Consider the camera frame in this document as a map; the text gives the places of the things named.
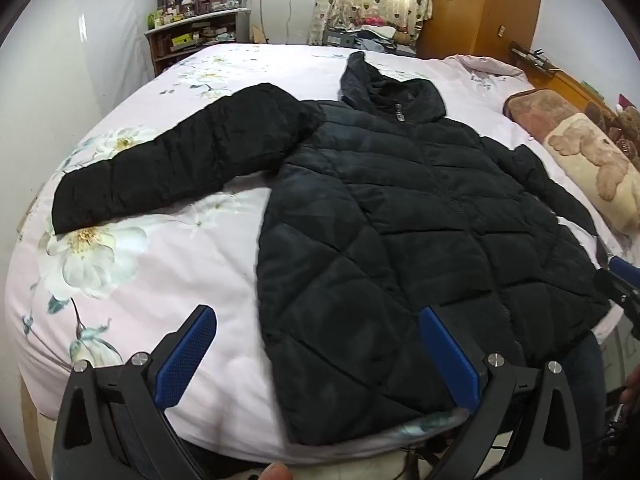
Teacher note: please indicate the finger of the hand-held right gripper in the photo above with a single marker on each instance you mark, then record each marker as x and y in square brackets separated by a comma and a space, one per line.
[622, 266]

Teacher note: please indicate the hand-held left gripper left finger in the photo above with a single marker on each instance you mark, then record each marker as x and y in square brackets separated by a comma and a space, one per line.
[187, 355]

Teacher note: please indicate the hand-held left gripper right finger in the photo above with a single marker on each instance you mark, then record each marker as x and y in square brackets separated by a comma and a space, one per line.
[450, 360]

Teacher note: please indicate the black quilted puffer jacket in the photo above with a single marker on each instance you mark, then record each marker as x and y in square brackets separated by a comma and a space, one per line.
[400, 210]

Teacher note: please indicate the pile of clothes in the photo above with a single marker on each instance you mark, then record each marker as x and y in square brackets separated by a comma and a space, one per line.
[385, 35]

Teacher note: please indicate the person's left hand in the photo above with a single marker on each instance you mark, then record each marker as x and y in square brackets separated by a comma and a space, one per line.
[270, 472]

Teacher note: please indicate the floral pink bed sheet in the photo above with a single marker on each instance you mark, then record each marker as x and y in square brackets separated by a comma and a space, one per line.
[175, 270]

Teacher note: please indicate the teddy bear pillow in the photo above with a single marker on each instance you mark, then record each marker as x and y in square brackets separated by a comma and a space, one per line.
[585, 155]

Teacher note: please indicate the person's leg in jeans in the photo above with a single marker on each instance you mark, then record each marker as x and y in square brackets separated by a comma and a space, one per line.
[585, 380]

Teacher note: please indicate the brown plush teddy bear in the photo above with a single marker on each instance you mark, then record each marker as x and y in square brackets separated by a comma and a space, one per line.
[629, 125]

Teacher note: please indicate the wooden headboard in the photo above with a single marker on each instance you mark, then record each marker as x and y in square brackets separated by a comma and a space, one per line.
[565, 80]

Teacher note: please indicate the wooden wardrobe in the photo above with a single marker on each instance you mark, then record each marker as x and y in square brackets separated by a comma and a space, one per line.
[480, 5]

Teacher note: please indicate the cluttered wooden shelf unit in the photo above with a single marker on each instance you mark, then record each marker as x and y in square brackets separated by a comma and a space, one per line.
[195, 35]

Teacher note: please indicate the dark flat box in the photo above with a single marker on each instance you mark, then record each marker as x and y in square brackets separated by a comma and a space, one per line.
[337, 37]

